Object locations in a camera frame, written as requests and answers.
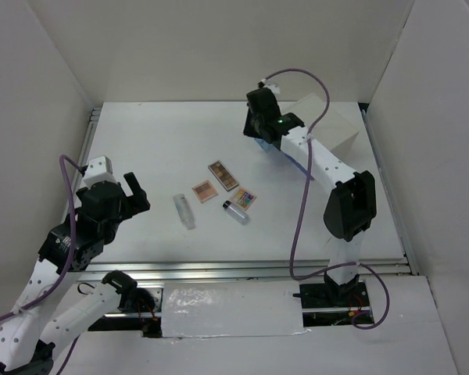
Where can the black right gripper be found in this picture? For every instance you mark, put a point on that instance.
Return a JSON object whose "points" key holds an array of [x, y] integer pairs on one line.
{"points": [[249, 130]]}

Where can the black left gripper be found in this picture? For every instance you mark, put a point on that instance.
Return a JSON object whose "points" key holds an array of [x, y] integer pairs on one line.
{"points": [[137, 203]]}

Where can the light blue drawer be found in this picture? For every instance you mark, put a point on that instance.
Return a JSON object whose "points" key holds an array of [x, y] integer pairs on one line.
{"points": [[267, 147]]}

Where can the clear plastic bottle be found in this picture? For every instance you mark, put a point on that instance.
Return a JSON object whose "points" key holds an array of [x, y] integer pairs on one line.
{"points": [[184, 211]]}

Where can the small bottle black cap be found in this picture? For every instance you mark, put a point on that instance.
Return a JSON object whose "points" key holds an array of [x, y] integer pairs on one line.
{"points": [[236, 212]]}

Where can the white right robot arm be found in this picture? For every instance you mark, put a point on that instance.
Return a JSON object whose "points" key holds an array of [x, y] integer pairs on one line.
{"points": [[351, 203]]}

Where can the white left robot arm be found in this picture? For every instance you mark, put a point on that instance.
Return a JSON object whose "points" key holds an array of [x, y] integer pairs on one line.
{"points": [[31, 336]]}

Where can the purple-blue drawer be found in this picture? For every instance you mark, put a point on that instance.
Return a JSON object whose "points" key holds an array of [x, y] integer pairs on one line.
{"points": [[302, 168]]}

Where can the long brown eyeshadow palette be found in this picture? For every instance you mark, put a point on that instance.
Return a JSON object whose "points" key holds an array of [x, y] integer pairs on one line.
{"points": [[223, 176]]}

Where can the pink four-pan eyeshadow palette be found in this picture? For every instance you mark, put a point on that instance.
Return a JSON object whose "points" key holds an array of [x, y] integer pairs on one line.
{"points": [[204, 191]]}

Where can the white drawer cabinet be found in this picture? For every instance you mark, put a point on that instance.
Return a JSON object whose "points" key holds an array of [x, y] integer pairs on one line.
{"points": [[334, 132]]}

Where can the colourful glitter eyeshadow palette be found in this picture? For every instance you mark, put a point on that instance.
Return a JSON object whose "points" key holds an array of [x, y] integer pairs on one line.
{"points": [[243, 198]]}

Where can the white front cover board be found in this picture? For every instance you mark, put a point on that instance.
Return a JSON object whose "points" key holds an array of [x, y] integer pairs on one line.
{"points": [[231, 309]]}

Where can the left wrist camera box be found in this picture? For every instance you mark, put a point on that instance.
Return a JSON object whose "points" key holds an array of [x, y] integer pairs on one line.
{"points": [[99, 169]]}

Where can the aluminium frame rail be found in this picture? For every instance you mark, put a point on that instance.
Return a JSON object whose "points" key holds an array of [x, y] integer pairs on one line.
{"points": [[169, 147]]}

